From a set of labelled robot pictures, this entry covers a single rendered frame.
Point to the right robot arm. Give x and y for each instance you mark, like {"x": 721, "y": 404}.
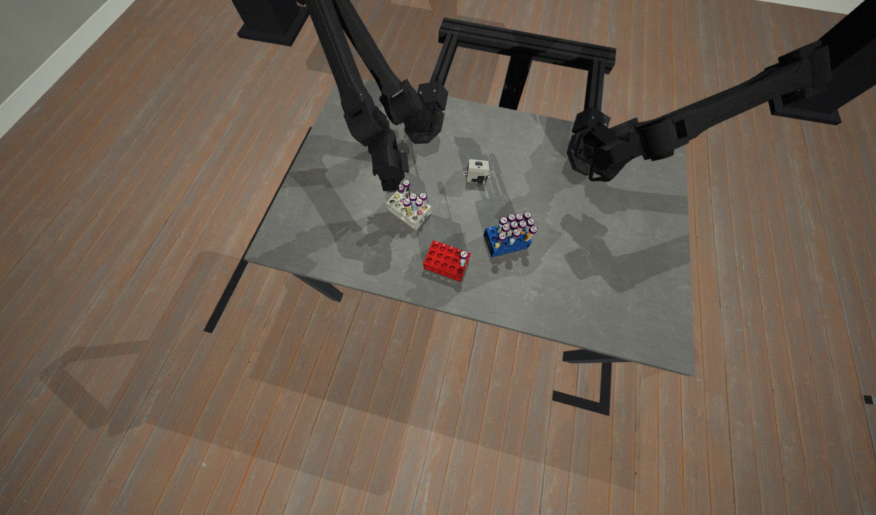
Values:
{"x": 370, "y": 128}

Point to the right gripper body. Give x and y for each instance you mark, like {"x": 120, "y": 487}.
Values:
{"x": 404, "y": 163}

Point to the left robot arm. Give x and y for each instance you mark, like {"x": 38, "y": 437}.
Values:
{"x": 791, "y": 77}

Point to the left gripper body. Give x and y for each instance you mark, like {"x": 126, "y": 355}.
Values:
{"x": 610, "y": 173}

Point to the red lego brick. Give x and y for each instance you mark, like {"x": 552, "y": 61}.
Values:
{"x": 444, "y": 260}

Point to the white done button panel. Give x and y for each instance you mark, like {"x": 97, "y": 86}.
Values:
{"x": 478, "y": 171}

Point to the blue tube rack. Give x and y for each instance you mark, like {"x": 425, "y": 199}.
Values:
{"x": 491, "y": 239}

